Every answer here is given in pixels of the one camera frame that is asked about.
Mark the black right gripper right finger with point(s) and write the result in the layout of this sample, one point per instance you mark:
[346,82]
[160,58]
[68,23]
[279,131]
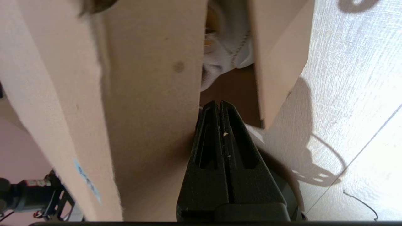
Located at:
[248,175]

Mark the brown cardboard shoe box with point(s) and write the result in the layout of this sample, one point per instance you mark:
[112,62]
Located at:
[150,94]

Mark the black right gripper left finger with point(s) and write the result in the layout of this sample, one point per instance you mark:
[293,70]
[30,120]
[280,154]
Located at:
[204,175]

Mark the white mesh sneaker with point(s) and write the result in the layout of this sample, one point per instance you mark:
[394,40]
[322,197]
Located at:
[226,40]

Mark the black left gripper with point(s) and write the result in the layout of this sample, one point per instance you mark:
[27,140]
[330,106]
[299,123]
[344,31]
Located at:
[22,194]

